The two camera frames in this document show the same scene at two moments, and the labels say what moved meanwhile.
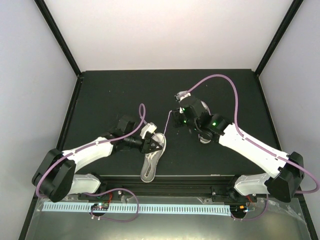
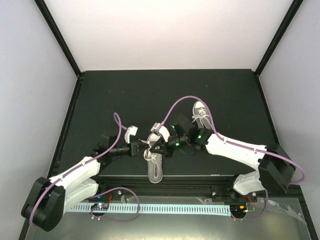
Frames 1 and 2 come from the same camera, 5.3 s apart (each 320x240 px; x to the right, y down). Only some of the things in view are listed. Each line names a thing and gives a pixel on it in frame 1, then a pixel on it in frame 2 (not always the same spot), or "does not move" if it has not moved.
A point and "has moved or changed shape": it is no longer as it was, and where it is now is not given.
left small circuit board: (100, 206) does not move
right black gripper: (176, 122) -> (166, 151)
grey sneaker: (152, 159) has moved or changed shape
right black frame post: (278, 37) does not move
